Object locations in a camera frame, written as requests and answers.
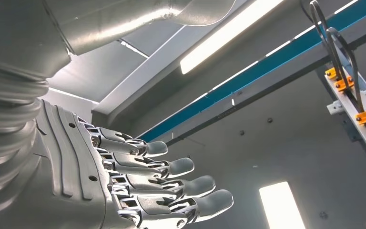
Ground rectangular ceiling light panel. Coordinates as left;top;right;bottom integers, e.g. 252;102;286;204
258;181;307;229

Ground blue ceiling beam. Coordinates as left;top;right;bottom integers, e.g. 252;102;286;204
138;0;366;143

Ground long ceiling light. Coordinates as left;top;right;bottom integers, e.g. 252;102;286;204
180;0;285;75

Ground narrow ceiling light strip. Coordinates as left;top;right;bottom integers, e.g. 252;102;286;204
119;39;150;60

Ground black ceiling cable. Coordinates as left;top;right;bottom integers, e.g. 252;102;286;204
308;0;343;81
325;27;366;114

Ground white metal bracket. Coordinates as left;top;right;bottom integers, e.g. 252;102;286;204
326;100;345;115

